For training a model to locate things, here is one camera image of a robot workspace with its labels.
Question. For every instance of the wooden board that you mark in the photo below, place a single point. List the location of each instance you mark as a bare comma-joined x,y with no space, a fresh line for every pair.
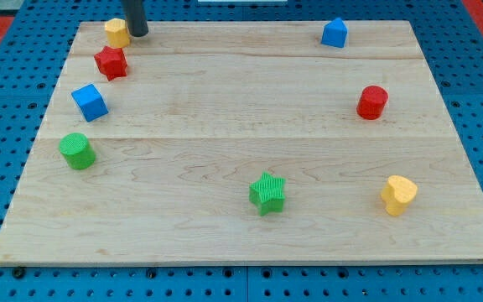
204,110

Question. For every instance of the green star block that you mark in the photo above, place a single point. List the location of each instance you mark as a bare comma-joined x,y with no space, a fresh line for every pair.
266,194

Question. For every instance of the red cylinder block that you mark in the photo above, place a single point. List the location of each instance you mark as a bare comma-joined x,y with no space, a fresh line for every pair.
372,102

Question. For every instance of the blue pentagon block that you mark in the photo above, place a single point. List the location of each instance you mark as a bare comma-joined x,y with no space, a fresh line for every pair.
334,33

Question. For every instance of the red star block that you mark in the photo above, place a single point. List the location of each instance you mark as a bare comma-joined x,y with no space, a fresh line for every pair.
111,62

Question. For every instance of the blue cube block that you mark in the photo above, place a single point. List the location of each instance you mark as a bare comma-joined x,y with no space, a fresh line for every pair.
90,102

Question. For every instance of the yellow heart block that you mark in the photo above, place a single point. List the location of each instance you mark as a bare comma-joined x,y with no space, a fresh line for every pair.
397,193

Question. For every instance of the green cylinder block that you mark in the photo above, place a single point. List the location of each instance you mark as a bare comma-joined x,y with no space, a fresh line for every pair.
77,151

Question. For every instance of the yellow hexagon block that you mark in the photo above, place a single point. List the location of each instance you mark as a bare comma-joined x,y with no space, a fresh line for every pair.
117,33

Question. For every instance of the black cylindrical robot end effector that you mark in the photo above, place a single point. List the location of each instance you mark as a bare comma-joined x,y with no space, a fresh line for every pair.
135,15

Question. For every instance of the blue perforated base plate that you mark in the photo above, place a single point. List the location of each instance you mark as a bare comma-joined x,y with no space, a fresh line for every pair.
33,51

